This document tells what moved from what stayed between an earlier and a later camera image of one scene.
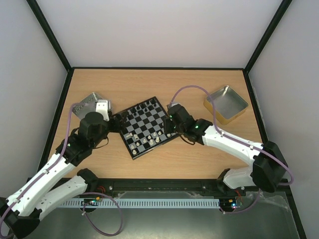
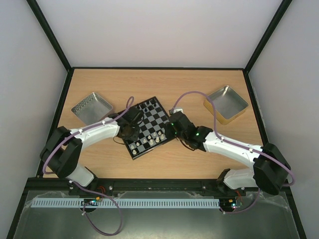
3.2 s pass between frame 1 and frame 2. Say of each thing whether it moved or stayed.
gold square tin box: stayed
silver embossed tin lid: stayed
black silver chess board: stayed
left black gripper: moved
